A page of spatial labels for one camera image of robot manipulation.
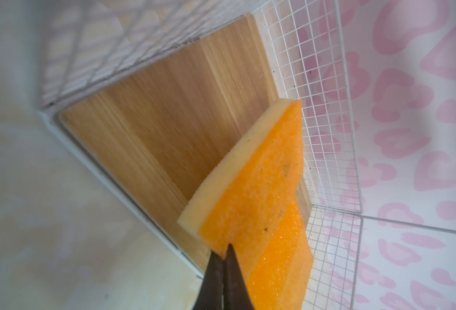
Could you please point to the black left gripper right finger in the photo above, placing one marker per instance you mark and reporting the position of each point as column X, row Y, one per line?
column 235, row 294

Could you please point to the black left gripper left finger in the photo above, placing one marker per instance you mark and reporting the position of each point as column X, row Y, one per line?
column 211, row 291

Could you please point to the orange sponge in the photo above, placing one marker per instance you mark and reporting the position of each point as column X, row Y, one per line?
column 245, row 196
column 281, row 277

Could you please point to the white wire three-tier shelf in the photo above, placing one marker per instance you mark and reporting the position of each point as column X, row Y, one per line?
column 150, row 95

